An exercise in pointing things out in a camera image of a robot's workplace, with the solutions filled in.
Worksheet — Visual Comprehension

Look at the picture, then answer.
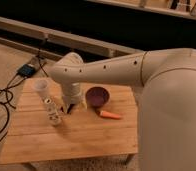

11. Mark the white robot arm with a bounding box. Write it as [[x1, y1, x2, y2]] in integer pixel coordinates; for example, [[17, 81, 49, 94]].
[[50, 48, 196, 171]]

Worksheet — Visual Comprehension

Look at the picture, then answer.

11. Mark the orange carrot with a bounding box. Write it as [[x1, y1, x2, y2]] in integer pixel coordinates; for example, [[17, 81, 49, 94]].
[[100, 111, 122, 119]]

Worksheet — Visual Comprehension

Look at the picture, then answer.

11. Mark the blue power adapter box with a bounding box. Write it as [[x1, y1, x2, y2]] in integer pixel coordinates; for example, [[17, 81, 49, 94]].
[[17, 64, 36, 78]]

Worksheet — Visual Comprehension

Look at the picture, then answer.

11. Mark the long white rail beam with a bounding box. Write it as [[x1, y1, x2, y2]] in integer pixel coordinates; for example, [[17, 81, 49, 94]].
[[0, 17, 141, 57]]

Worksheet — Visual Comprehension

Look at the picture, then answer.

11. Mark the dark purple ceramic bowl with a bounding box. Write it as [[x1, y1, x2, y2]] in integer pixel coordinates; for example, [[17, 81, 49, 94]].
[[85, 87, 110, 108]]

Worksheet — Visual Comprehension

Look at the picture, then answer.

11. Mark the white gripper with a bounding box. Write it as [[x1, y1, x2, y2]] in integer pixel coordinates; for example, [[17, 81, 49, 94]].
[[61, 83, 87, 113]]

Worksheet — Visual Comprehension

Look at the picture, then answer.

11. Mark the wooden low table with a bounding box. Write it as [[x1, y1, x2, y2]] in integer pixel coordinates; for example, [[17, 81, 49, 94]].
[[0, 79, 138, 164]]

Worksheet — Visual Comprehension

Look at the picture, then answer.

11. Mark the black cable on floor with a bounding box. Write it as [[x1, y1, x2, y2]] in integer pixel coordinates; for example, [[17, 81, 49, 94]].
[[0, 39, 49, 153]]

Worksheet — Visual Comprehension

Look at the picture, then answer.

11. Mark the black rectangular object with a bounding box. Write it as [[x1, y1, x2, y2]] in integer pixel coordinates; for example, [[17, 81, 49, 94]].
[[67, 104, 75, 114]]

